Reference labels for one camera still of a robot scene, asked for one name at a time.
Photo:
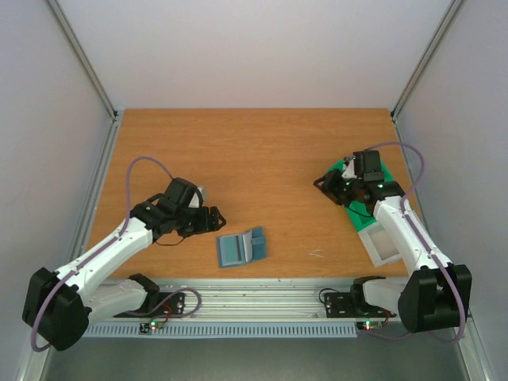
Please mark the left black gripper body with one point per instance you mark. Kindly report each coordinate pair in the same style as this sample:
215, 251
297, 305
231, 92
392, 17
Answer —
189, 225

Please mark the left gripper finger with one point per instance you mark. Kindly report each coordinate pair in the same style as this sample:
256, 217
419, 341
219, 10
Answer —
215, 225
214, 217

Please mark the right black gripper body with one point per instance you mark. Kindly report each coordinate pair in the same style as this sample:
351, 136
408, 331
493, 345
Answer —
332, 187

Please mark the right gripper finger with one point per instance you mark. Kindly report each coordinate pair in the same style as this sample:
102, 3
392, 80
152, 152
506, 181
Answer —
328, 191
330, 179

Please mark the blue card holder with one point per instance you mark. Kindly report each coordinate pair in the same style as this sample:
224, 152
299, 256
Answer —
234, 250

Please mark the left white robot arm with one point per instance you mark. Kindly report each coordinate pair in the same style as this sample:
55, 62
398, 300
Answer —
60, 305

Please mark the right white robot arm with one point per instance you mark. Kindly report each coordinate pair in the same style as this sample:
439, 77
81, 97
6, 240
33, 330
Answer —
437, 292

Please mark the green bin far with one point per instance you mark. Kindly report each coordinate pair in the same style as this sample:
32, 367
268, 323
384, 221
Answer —
387, 174

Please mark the white tray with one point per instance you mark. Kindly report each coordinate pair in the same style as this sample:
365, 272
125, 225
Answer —
379, 245

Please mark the left circuit board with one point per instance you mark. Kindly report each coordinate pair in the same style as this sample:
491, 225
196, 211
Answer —
150, 328

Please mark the circuit board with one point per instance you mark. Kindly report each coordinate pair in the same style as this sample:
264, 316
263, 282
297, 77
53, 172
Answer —
150, 328
369, 325

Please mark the right circuit board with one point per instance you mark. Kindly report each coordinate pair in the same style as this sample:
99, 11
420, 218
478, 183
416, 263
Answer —
369, 325

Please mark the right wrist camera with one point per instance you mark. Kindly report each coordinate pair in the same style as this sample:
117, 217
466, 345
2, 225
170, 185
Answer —
348, 169

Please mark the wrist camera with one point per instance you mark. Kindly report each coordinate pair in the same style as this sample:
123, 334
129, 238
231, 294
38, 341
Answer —
348, 169
198, 198

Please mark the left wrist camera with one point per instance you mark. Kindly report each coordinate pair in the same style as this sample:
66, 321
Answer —
198, 198

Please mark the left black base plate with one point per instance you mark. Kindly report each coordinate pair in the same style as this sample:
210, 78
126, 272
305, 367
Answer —
163, 305

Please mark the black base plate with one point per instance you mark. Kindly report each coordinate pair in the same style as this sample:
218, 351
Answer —
163, 305
341, 305

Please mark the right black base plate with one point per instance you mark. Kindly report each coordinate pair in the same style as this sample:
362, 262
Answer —
341, 305

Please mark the grey slotted cable duct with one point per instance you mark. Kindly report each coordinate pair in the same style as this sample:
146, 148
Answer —
215, 330

